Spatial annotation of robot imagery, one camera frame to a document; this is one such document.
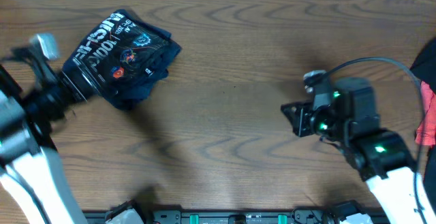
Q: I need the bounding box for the black orange patterned sports jersey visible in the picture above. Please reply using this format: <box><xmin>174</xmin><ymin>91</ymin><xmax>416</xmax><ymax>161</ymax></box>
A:
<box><xmin>62</xmin><ymin>10</ymin><xmax>172</xmax><ymax>97</ymax></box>

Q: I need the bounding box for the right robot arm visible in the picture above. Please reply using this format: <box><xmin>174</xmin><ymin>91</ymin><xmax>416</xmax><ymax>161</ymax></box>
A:
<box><xmin>281</xmin><ymin>78</ymin><xmax>435</xmax><ymax>223</ymax></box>

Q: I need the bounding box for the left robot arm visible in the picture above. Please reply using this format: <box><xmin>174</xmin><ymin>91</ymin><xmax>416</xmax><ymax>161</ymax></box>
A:
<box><xmin>1</xmin><ymin>46</ymin><xmax>88</xmax><ymax>223</ymax></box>

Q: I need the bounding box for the folded dark blue garment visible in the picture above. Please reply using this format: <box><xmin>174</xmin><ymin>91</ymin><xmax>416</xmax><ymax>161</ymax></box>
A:
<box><xmin>62</xmin><ymin>9</ymin><xmax>181</xmax><ymax>110</ymax></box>

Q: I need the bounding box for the red cloth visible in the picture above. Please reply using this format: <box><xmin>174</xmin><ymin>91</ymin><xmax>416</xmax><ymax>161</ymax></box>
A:
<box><xmin>415</xmin><ymin>81</ymin><xmax>435</xmax><ymax>146</ymax></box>

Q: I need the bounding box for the black fabric at right edge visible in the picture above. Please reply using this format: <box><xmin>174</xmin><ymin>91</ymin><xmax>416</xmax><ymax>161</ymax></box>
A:
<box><xmin>410</xmin><ymin>38</ymin><xmax>435</xmax><ymax>211</ymax></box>

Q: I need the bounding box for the black aluminium mounting rail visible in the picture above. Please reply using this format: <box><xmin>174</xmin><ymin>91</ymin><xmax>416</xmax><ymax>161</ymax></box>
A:
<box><xmin>83</xmin><ymin>202</ymin><xmax>389</xmax><ymax>224</ymax></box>

